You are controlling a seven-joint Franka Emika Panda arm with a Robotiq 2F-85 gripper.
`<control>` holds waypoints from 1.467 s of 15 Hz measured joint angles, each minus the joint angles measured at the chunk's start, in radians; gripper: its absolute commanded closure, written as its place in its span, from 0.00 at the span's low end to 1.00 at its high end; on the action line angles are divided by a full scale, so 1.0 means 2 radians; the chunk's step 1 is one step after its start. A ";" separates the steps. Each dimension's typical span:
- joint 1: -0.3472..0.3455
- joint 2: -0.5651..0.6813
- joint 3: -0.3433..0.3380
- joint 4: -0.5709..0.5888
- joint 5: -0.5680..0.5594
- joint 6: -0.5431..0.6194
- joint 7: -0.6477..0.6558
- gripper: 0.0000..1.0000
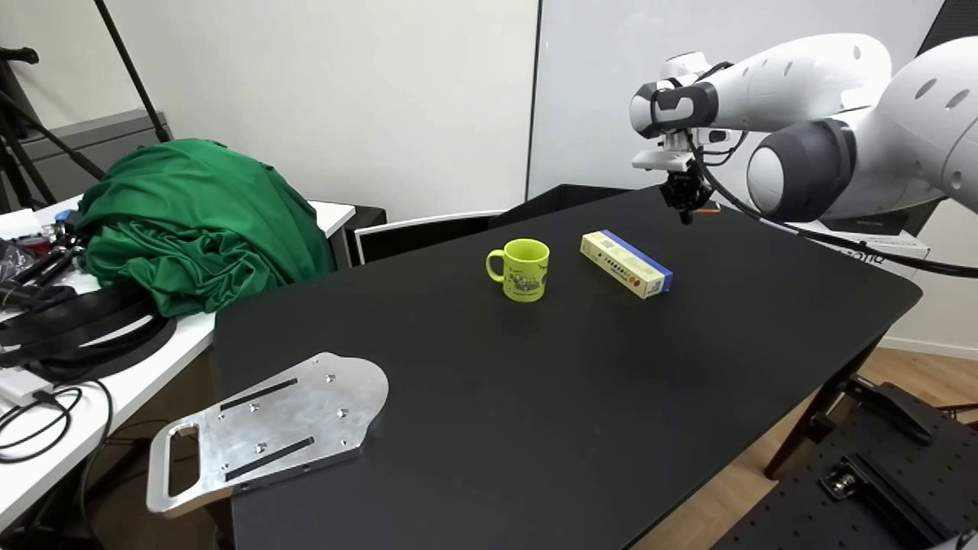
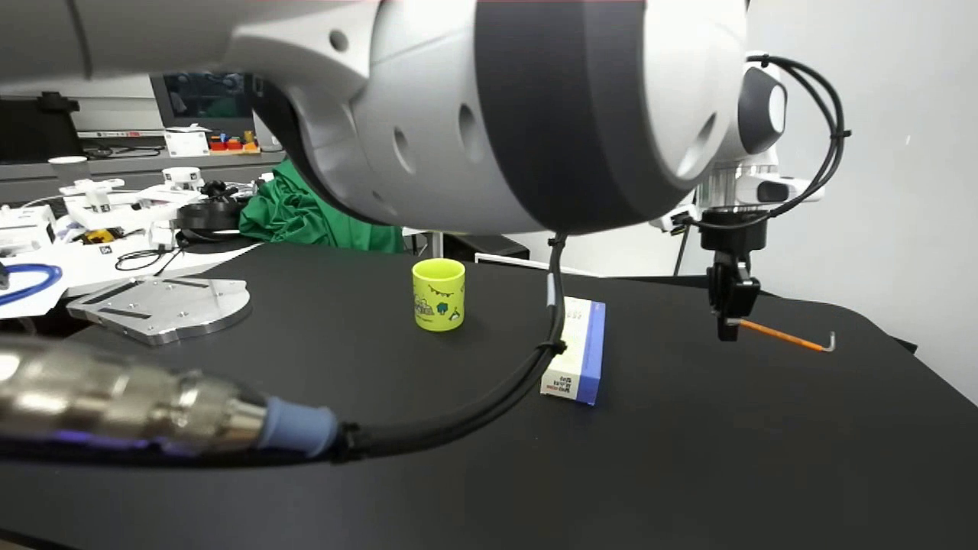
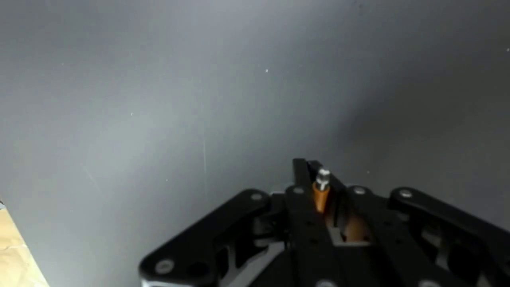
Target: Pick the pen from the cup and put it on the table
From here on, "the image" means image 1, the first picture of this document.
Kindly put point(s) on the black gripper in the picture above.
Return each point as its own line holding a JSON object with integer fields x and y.
{"x": 688, "y": 184}

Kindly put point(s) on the orange pen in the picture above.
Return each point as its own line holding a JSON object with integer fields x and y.
{"x": 709, "y": 210}

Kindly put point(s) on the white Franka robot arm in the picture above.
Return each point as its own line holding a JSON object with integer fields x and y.
{"x": 815, "y": 71}

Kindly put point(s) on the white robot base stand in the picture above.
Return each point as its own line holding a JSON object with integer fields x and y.
{"x": 886, "y": 249}

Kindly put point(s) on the white and blue box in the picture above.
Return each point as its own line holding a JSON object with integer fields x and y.
{"x": 622, "y": 259}

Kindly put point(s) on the yellow-green mug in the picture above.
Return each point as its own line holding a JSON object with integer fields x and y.
{"x": 523, "y": 276}

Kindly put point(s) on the black table leg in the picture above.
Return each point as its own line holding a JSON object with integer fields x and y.
{"x": 815, "y": 415}

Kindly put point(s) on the black clamp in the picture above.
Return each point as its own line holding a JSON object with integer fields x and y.
{"x": 891, "y": 406}

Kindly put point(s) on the black optical breadboard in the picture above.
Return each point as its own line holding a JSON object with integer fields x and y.
{"x": 897, "y": 478}

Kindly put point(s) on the silver metal plate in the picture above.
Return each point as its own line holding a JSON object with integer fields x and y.
{"x": 295, "y": 415}

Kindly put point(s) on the green cloth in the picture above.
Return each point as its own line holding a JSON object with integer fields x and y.
{"x": 194, "y": 225}

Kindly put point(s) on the white side table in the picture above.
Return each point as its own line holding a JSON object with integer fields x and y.
{"x": 143, "y": 370}

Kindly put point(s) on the black stand pole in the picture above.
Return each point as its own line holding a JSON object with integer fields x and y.
{"x": 133, "y": 68}

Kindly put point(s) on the black tripod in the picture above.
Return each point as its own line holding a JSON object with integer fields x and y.
{"x": 6, "y": 54}

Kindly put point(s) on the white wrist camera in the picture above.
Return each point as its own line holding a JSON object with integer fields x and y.
{"x": 662, "y": 152}

